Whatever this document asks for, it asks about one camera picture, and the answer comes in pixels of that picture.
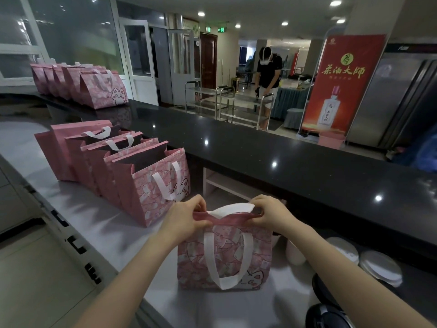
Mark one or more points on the person's right hand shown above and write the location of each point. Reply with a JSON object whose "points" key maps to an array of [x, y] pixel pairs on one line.
{"points": [[278, 216]]}

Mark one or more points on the person's left hand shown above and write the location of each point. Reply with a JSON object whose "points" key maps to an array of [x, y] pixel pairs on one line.
{"points": [[179, 222]]}

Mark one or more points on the person's left thumb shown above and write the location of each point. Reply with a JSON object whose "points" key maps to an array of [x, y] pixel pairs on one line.
{"points": [[203, 222]]}

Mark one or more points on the person's right thumb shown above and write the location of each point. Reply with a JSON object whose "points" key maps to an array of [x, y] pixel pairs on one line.
{"points": [[257, 217]]}

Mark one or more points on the pink cat-print gift bag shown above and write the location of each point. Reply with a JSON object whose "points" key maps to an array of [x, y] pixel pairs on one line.
{"points": [[117, 160], [73, 81], [58, 150], [102, 90], [92, 157], [59, 80], [73, 150], [225, 251], [37, 76], [49, 78], [160, 191]]}

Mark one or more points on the person's left forearm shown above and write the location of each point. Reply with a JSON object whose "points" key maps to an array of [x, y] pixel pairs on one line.
{"points": [[131, 283]]}

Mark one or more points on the person's right forearm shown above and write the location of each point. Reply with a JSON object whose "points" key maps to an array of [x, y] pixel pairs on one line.
{"points": [[348, 280]]}

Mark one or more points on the white under-counter shelf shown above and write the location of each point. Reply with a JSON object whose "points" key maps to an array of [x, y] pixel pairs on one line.
{"points": [[225, 186]]}

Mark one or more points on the white cup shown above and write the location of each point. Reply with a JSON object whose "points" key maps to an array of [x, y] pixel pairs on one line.
{"points": [[294, 252]]}

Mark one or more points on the black round container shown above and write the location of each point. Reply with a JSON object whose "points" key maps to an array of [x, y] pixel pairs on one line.
{"points": [[322, 290]]}

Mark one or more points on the grey covered round stool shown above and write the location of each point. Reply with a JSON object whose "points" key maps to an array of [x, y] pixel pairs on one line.
{"points": [[293, 118]]}

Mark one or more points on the small pink box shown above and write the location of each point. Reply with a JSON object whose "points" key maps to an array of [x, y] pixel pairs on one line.
{"points": [[331, 140]]}

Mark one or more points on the stainless steel trolley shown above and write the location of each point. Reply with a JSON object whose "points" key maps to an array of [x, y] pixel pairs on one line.
{"points": [[244, 110], [205, 95]]}

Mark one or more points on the black round lid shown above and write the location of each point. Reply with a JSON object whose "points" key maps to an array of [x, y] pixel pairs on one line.
{"points": [[327, 317]]}

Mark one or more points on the table with grey-blue cloth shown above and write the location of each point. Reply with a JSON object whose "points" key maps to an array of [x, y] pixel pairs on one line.
{"points": [[290, 99]]}

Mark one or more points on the red banner stand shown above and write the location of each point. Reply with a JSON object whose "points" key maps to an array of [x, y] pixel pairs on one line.
{"points": [[341, 88]]}

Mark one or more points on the white glass door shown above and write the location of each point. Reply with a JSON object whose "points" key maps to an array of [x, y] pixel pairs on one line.
{"points": [[182, 64], [141, 61]]}

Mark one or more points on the brown wooden door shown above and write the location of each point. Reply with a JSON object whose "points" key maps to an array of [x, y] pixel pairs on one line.
{"points": [[209, 61]]}

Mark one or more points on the stainless steel refrigerator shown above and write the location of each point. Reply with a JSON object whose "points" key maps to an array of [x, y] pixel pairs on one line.
{"points": [[389, 99]]}

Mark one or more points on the blue plastic bag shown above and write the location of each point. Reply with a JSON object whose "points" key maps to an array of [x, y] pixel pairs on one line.
{"points": [[421, 150]]}

